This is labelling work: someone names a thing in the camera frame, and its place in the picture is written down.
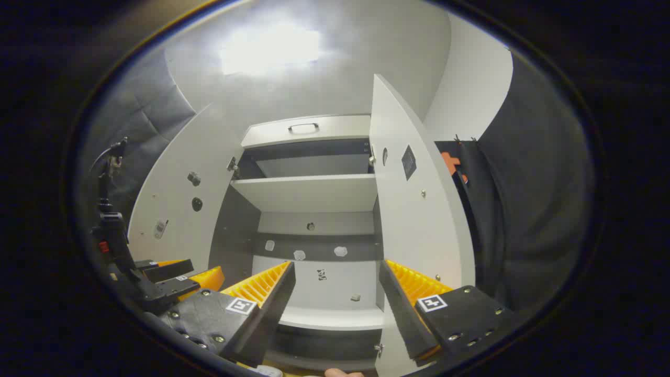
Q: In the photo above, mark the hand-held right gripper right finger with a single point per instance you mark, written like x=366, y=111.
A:
x=400, y=314

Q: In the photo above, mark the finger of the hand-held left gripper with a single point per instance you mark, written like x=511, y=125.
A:
x=167, y=269
x=201, y=283

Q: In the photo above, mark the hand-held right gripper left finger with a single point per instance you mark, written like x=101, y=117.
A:
x=275, y=309

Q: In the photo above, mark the white cabinet door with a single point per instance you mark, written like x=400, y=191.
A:
x=413, y=220
x=172, y=199

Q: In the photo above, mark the black backdrop cloth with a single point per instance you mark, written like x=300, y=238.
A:
x=534, y=183

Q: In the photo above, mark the ceiling light panel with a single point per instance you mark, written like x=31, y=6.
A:
x=269, y=50

